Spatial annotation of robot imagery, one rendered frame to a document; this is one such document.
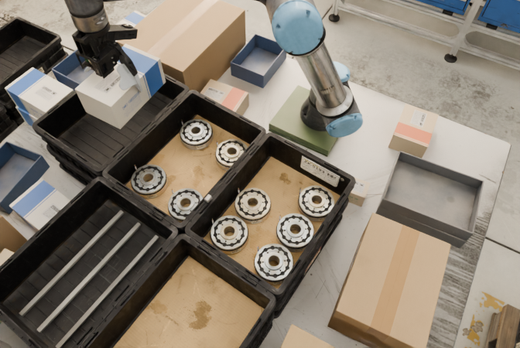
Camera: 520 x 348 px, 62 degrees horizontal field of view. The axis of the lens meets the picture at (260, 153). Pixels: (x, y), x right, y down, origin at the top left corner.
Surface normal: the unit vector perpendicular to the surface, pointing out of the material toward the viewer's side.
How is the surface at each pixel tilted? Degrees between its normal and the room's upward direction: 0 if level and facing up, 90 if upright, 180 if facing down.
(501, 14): 90
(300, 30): 82
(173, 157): 0
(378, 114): 0
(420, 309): 0
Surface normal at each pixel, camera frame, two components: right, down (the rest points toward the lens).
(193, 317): 0.00, -0.58
